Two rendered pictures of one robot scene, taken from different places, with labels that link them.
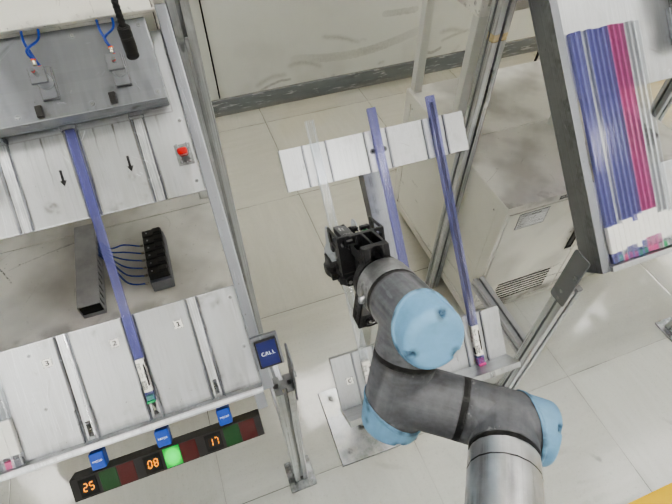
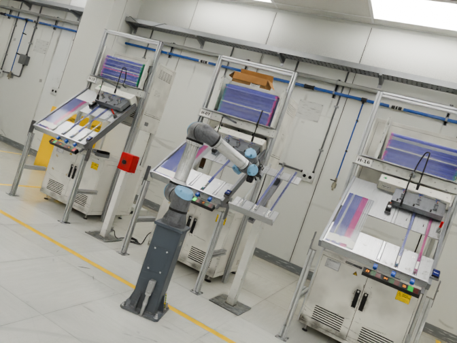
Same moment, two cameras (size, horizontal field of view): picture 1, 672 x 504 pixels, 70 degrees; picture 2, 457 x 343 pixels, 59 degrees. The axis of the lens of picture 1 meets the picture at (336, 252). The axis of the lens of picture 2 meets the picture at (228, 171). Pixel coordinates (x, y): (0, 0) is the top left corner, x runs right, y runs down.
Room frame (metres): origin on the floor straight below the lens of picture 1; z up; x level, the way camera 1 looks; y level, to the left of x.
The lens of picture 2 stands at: (-1.74, -1.96, 1.06)
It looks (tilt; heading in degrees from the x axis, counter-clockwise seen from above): 2 degrees down; 45
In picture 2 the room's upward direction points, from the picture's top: 19 degrees clockwise
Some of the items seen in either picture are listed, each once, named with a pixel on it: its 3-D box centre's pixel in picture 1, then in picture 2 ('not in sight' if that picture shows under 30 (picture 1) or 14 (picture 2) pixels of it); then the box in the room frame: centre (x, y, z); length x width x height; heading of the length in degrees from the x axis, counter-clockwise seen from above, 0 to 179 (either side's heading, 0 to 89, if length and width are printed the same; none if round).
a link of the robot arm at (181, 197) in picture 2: not in sight; (181, 198); (-0.17, -0.08, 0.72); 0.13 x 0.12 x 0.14; 73
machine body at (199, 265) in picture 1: (123, 297); (205, 232); (0.86, 0.67, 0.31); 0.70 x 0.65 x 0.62; 110
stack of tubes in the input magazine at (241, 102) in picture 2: not in sight; (248, 105); (0.77, 0.57, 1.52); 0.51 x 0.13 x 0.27; 110
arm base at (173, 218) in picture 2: not in sight; (175, 216); (-0.17, -0.09, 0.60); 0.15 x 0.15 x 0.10
